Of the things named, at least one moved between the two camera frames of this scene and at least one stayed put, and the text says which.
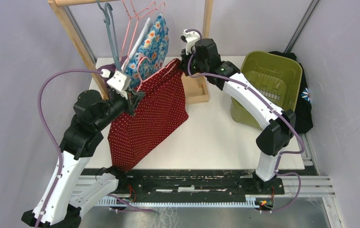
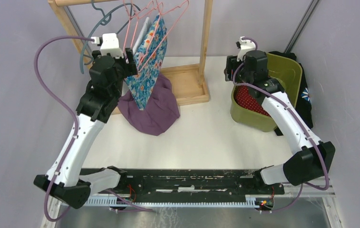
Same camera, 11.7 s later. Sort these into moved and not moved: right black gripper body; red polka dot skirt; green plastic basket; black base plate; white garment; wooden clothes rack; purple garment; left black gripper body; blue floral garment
Moved: red polka dot skirt; left black gripper body; right black gripper body; purple garment
Not moved: blue floral garment; black base plate; white garment; green plastic basket; wooden clothes rack
